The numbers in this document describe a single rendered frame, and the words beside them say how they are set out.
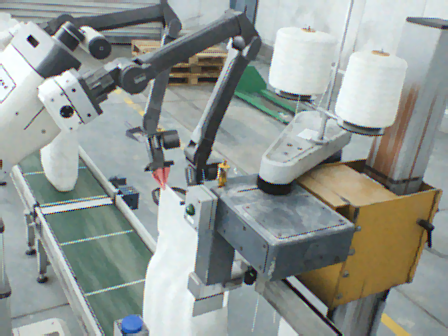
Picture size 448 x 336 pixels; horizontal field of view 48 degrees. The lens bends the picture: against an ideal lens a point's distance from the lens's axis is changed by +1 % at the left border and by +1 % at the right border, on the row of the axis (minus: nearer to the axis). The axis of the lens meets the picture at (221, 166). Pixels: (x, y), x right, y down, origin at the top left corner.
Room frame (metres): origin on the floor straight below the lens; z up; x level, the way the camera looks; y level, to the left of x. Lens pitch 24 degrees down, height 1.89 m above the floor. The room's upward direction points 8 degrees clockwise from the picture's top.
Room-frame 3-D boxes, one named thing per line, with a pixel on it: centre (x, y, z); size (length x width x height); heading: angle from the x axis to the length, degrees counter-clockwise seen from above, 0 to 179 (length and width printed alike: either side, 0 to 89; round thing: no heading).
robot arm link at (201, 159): (1.50, 0.05, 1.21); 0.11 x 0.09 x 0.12; 124
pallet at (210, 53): (7.09, 0.77, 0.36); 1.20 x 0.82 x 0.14; 120
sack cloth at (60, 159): (2.86, 1.02, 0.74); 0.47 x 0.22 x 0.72; 32
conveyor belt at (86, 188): (3.46, 1.43, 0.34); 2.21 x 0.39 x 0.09; 34
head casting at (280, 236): (1.06, -0.15, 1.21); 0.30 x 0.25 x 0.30; 34
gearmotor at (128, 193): (2.84, 0.62, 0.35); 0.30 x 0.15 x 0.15; 34
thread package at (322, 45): (1.41, -0.18, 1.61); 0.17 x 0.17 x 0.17
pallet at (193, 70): (7.13, 0.75, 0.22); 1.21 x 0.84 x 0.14; 124
